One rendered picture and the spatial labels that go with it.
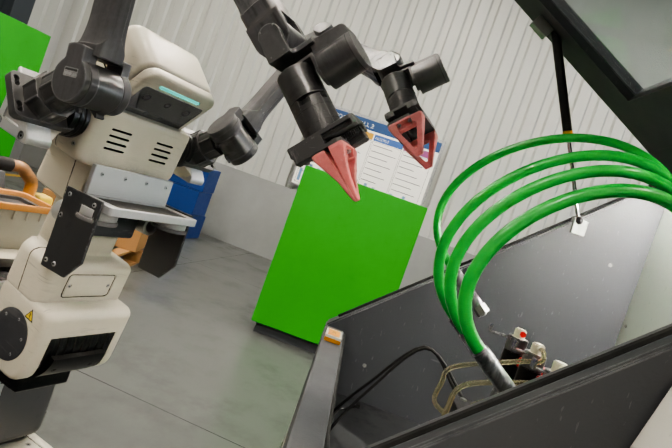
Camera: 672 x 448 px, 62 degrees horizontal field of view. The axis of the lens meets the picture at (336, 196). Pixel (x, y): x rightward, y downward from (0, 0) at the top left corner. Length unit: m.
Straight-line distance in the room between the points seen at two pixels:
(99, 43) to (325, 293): 3.34
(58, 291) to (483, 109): 6.65
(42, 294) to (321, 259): 3.06
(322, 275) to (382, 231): 0.55
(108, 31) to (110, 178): 0.31
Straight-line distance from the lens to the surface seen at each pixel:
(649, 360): 0.51
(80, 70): 1.00
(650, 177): 0.70
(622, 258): 1.22
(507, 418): 0.49
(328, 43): 0.78
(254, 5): 0.84
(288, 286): 4.18
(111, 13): 1.03
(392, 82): 1.10
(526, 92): 7.60
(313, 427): 0.68
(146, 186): 1.26
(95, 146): 1.18
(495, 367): 0.59
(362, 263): 4.12
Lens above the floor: 1.21
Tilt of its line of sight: 1 degrees down
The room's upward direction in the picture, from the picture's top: 20 degrees clockwise
